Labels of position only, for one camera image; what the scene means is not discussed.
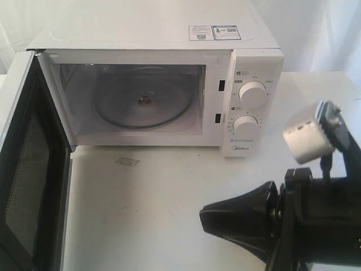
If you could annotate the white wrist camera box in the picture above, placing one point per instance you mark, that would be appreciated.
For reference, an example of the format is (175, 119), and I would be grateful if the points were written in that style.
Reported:
(306, 140)

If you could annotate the white upper power knob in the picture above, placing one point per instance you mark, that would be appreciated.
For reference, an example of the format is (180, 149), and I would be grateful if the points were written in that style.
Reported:
(252, 94)

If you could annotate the clear tape patch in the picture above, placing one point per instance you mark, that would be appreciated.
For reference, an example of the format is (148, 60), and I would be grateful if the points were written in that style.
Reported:
(127, 162)

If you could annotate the white Midea microwave body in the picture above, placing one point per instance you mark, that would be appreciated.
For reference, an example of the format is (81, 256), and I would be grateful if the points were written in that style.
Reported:
(86, 37)

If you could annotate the white curtain backdrop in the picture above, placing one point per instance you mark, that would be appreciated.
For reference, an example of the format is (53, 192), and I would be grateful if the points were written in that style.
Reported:
(21, 22)

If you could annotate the white lower timer knob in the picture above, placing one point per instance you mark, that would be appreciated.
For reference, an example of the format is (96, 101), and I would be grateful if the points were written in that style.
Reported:
(245, 126)

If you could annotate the warning label sticker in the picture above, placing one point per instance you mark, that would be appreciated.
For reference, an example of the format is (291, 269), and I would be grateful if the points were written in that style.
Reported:
(213, 33)

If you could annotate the glass turntable plate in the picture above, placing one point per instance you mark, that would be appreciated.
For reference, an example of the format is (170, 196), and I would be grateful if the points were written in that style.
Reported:
(145, 96)

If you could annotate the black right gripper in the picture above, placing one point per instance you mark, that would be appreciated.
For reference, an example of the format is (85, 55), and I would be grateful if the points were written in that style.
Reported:
(308, 220)

